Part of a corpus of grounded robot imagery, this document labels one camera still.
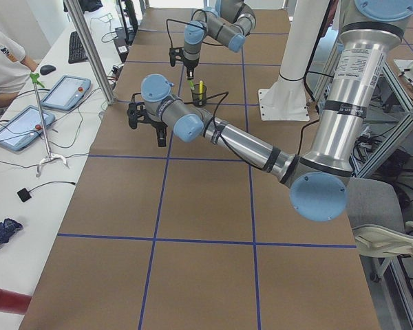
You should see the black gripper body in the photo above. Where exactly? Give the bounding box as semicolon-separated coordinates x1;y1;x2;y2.
142;103;164;129
169;47;198;70

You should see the yellow highlighter pen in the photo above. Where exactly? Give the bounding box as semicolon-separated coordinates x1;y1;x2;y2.
198;80;204;106

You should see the green highlighter pen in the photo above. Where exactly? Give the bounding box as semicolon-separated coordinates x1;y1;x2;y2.
188;80;195;91

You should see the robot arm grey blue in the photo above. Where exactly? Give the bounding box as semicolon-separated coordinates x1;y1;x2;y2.
127;1;413;221

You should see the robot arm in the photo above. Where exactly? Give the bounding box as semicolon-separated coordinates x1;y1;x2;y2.
169;1;256;80

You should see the black mesh pen cup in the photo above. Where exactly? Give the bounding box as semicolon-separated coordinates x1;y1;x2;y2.
191;83;207;107

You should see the teach pendant tablet far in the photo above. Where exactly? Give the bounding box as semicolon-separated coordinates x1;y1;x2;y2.
41;75;91;111

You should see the teach pendant tablet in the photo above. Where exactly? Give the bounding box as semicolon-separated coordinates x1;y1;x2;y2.
41;75;91;111
0;105;43;151

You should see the black keyboard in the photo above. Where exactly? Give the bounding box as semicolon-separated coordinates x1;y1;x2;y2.
68;31;87;64

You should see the black computer mouse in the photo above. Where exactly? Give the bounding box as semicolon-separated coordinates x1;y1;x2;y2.
39;65;56;76

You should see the teach pendant tablet near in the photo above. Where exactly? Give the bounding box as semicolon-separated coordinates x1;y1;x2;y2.
0;105;43;151

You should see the person in white shirt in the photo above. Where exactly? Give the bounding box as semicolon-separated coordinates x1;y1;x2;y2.
0;31;38;111

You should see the small black square device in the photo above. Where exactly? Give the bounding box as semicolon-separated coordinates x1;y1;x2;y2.
17;188;32;203

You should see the folded blue umbrella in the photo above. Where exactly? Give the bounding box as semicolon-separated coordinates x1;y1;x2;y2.
0;218;23;247

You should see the grey office chair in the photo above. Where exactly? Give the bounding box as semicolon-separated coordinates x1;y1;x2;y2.
346;177;413;283

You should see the red cylinder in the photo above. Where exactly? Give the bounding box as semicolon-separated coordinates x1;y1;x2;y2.
0;288;32;315

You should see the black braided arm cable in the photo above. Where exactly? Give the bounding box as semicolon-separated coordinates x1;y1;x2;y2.
130;91;269;171

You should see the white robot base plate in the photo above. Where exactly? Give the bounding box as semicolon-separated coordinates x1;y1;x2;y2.
257;88;310;122

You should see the green handled reacher grabber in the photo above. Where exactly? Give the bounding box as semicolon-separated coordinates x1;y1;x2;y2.
30;72;69;178

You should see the aluminium frame post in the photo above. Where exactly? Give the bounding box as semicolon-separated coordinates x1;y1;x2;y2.
63;0;115;105

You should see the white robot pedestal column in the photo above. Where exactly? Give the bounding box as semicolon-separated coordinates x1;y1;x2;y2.
269;1;331;107

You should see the aluminium frame rack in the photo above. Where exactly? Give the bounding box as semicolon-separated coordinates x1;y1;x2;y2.
316;13;413;330

